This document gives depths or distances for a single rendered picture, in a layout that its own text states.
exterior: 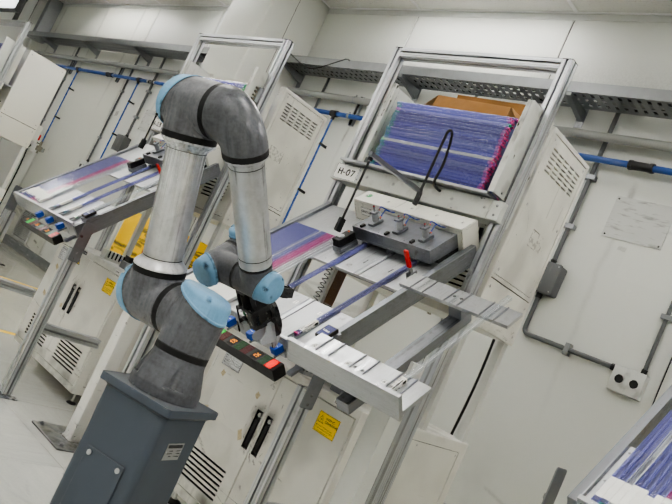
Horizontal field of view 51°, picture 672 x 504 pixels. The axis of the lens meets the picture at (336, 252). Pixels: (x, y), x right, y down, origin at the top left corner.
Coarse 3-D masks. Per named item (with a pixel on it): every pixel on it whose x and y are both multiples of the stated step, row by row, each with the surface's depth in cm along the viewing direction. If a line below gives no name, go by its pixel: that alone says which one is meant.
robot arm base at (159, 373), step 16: (160, 352) 142; (176, 352) 141; (144, 368) 142; (160, 368) 141; (176, 368) 141; (192, 368) 143; (144, 384) 140; (160, 384) 139; (176, 384) 141; (192, 384) 143; (176, 400) 140; (192, 400) 143
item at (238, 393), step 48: (240, 384) 241; (288, 384) 227; (240, 432) 233; (336, 432) 209; (432, 432) 236; (192, 480) 239; (240, 480) 226; (288, 480) 214; (336, 480) 206; (432, 480) 242
